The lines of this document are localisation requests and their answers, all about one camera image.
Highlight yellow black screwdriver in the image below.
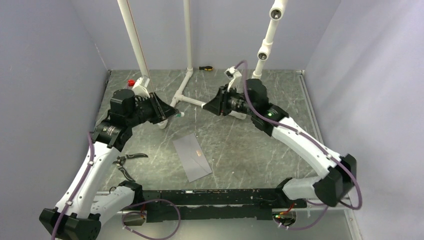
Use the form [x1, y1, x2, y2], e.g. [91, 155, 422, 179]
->
[198, 65, 214, 71]

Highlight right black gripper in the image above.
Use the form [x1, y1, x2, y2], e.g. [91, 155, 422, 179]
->
[203, 84, 256, 117]

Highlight black handled pliers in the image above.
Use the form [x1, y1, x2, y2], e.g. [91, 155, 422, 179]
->
[112, 152, 149, 182]

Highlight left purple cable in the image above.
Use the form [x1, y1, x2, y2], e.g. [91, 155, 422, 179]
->
[50, 132, 97, 240]

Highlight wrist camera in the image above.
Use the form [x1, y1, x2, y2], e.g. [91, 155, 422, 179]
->
[126, 75, 151, 98]
[224, 66, 243, 94]

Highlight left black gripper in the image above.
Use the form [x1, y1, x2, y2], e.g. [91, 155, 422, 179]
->
[126, 91, 179, 128]

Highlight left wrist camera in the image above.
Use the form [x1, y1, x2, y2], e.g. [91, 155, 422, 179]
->
[126, 75, 151, 98]

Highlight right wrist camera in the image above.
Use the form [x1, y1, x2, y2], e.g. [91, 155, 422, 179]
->
[224, 66, 243, 94]

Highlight white PVC pipe frame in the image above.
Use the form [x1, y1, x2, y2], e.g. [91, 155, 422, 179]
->
[115, 0, 289, 130]

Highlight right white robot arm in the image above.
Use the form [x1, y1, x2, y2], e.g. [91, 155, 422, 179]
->
[201, 78, 362, 210]

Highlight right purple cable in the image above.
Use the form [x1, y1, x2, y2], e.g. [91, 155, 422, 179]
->
[233, 60, 364, 232]

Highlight purple cable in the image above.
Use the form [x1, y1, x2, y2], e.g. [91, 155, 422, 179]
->
[50, 132, 97, 240]
[233, 60, 364, 232]

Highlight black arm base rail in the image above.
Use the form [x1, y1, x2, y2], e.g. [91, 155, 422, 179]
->
[125, 188, 307, 223]

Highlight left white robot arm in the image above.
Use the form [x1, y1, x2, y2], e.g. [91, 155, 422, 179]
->
[39, 89, 180, 240]

